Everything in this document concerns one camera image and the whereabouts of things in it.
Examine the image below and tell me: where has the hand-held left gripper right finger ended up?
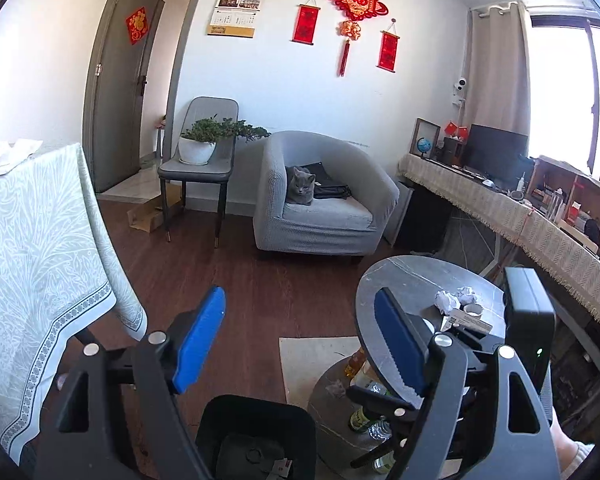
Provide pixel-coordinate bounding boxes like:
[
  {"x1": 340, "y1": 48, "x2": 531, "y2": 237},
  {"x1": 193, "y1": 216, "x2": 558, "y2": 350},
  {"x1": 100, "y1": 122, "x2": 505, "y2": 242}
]
[{"x1": 374, "y1": 287, "x2": 561, "y2": 480}]

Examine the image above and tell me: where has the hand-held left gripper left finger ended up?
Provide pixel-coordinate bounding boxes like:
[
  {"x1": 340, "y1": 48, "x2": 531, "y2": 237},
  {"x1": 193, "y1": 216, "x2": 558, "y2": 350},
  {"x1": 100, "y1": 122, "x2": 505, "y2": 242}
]
[{"x1": 32, "y1": 286, "x2": 227, "y2": 480}]

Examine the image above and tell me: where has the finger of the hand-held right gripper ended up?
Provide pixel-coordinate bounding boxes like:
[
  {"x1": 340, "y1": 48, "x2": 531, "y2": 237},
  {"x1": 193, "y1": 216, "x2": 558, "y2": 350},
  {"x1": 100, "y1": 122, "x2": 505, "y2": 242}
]
[
  {"x1": 346, "y1": 384, "x2": 431, "y2": 466},
  {"x1": 420, "y1": 316, "x2": 503, "y2": 376}
]

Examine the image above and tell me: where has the small white carton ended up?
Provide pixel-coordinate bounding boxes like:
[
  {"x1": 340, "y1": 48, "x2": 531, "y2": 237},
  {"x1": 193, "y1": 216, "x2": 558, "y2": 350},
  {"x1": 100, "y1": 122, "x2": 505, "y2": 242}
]
[{"x1": 440, "y1": 308, "x2": 494, "y2": 337}]

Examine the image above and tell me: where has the black trash bin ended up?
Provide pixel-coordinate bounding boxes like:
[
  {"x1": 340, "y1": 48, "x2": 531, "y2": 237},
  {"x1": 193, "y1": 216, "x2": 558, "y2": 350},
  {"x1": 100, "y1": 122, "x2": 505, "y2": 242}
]
[{"x1": 195, "y1": 394, "x2": 317, "y2": 480}]

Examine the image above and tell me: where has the person's right forearm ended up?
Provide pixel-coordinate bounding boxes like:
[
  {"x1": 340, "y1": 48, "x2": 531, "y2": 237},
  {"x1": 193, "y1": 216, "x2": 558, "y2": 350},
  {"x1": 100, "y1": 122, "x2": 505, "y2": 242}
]
[{"x1": 550, "y1": 412, "x2": 596, "y2": 478}]

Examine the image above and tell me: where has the clear glass bottle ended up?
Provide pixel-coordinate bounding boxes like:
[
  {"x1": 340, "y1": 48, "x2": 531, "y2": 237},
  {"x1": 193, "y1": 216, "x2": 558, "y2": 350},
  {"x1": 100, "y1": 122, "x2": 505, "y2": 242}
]
[{"x1": 350, "y1": 360, "x2": 397, "y2": 397}]

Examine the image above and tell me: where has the green bottle with yellow label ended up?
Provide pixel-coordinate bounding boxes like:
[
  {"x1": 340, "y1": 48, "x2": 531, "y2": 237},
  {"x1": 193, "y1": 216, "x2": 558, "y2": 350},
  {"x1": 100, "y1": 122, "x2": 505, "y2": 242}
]
[{"x1": 349, "y1": 406, "x2": 382, "y2": 434}]

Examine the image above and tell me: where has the clear plastic water bottle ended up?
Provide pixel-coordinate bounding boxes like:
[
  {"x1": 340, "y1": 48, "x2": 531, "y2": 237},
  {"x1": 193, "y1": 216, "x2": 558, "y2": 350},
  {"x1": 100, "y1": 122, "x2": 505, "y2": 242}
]
[{"x1": 369, "y1": 417, "x2": 394, "y2": 442}]

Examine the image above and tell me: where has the amber glass bottle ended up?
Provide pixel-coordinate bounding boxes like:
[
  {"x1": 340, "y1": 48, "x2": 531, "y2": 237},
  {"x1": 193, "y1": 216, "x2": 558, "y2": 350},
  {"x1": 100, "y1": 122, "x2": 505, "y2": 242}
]
[{"x1": 344, "y1": 347, "x2": 368, "y2": 379}]

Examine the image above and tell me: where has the dark marble round table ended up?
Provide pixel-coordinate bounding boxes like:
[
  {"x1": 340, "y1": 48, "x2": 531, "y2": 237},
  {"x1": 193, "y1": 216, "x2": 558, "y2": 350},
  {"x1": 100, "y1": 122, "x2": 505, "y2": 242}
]
[{"x1": 307, "y1": 255, "x2": 512, "y2": 478}]

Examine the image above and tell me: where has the desk with lace cloth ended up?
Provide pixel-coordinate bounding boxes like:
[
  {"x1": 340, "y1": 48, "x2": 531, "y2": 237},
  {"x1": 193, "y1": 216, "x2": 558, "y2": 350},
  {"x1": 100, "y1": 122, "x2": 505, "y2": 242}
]
[{"x1": 397, "y1": 152, "x2": 600, "y2": 350}]

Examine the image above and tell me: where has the flat cardboard box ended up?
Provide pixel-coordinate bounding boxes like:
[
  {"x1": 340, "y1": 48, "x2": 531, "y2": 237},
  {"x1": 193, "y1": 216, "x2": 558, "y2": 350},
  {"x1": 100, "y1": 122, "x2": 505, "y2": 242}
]
[{"x1": 126, "y1": 180, "x2": 186, "y2": 233}]

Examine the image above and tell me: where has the wooden desktop shelf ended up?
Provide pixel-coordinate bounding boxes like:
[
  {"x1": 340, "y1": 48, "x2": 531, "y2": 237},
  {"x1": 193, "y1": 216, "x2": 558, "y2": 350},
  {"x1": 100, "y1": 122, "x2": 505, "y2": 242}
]
[{"x1": 525, "y1": 155, "x2": 600, "y2": 272}]

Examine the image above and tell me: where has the grey armchair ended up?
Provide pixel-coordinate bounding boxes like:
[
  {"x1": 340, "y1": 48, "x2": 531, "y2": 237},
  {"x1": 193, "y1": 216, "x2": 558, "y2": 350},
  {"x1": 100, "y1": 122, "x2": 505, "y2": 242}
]
[{"x1": 252, "y1": 130, "x2": 401, "y2": 261}]

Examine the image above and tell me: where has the black computer monitor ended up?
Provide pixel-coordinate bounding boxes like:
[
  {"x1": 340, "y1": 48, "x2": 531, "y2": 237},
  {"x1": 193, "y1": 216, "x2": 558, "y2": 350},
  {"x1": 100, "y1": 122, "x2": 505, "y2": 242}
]
[{"x1": 464, "y1": 124, "x2": 536, "y2": 187}]

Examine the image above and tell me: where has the grey dining chair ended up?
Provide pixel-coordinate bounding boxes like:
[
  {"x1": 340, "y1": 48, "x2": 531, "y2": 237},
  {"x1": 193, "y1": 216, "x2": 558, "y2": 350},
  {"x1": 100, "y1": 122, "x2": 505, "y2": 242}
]
[{"x1": 157, "y1": 96, "x2": 240, "y2": 250}]

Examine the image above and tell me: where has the black bag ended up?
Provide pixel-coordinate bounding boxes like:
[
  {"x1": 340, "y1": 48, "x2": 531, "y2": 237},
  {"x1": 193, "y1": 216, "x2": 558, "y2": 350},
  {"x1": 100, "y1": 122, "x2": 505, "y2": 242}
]
[{"x1": 300, "y1": 161, "x2": 353, "y2": 200}]

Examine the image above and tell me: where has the grey cat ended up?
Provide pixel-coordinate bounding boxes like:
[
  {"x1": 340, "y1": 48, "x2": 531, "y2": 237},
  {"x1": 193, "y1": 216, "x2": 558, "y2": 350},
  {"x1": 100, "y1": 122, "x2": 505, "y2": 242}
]
[{"x1": 285, "y1": 165, "x2": 316, "y2": 206}]

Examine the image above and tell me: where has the leaf patterned tablecloth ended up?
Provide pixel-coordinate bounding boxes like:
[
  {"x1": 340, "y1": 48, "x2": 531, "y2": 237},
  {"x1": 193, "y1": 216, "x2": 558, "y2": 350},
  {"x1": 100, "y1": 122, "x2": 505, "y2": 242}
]
[{"x1": 0, "y1": 142, "x2": 148, "y2": 466}]

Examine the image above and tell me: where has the dark brown speaker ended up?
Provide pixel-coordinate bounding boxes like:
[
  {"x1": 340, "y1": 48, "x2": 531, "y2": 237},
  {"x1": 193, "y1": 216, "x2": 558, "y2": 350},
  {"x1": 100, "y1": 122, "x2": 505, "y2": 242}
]
[{"x1": 440, "y1": 136, "x2": 466, "y2": 166}]

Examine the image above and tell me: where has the potted plant in white pot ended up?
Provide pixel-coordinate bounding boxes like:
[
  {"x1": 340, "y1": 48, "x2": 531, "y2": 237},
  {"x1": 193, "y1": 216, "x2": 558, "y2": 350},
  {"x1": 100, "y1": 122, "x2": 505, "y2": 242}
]
[{"x1": 178, "y1": 116, "x2": 272, "y2": 166}]

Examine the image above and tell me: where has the window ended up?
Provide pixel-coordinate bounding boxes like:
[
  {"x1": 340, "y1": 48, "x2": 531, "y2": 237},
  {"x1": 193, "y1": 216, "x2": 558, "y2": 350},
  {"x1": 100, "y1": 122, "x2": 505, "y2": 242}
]
[{"x1": 526, "y1": 10, "x2": 600, "y2": 181}]

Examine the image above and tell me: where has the grey door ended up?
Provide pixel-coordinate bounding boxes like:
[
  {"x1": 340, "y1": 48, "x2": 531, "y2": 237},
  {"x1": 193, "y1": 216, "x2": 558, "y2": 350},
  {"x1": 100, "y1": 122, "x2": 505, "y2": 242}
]
[{"x1": 82, "y1": 0, "x2": 167, "y2": 194}]

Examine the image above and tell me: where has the beige curtain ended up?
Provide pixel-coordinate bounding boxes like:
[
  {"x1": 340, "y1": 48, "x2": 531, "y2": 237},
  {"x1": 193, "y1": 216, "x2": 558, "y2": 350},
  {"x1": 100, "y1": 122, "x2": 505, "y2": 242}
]
[{"x1": 460, "y1": 1, "x2": 532, "y2": 137}]

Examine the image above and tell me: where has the white cloth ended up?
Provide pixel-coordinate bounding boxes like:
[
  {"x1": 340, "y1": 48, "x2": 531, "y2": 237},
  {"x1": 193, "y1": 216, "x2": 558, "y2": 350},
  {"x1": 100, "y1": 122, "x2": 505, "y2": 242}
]
[{"x1": 0, "y1": 138, "x2": 44, "y2": 179}]

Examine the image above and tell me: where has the red hanging scroll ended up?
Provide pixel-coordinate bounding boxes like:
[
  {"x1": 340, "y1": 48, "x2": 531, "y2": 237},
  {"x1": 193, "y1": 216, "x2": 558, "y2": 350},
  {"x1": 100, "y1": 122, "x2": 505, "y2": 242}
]
[
  {"x1": 292, "y1": 0, "x2": 322, "y2": 46},
  {"x1": 377, "y1": 19, "x2": 401, "y2": 72}
]

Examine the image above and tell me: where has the red diamond door decoration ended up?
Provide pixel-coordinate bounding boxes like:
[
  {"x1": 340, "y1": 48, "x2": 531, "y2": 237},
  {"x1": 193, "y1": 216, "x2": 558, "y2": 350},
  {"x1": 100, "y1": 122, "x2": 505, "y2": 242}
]
[{"x1": 125, "y1": 6, "x2": 148, "y2": 46}]

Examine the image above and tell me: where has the wooden picture frame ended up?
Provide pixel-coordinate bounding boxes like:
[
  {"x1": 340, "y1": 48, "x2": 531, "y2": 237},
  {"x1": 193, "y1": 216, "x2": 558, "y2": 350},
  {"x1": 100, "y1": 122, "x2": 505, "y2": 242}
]
[{"x1": 410, "y1": 118, "x2": 442, "y2": 161}]

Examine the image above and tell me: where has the white security camera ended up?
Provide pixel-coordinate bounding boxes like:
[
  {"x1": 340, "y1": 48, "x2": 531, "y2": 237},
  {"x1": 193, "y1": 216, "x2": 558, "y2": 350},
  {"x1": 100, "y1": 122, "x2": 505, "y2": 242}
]
[{"x1": 451, "y1": 76, "x2": 470, "y2": 107}]

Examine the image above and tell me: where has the wall calendar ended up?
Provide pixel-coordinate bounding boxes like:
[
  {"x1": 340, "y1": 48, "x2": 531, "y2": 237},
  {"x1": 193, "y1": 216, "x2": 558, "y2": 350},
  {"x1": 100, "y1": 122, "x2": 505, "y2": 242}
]
[{"x1": 206, "y1": 0, "x2": 267, "y2": 38}]

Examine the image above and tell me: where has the red knot wall ornament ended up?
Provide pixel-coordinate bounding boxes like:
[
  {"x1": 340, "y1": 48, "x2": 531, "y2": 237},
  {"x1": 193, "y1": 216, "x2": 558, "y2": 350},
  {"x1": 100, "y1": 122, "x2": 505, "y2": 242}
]
[{"x1": 324, "y1": 0, "x2": 391, "y2": 78}]

